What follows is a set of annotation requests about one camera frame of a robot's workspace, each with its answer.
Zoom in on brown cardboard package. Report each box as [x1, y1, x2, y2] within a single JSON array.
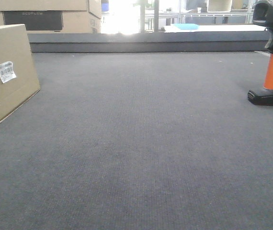
[[0, 24, 40, 123]]

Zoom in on large stacked cardboard box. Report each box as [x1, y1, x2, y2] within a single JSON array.
[[0, 11, 101, 34]]

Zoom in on cyan flat tray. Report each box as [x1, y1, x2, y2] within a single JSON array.
[[172, 23, 199, 30]]

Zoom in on white background table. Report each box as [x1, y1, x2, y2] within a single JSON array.
[[164, 24, 266, 33]]

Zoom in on white barcode label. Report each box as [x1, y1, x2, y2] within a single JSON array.
[[0, 61, 16, 84]]

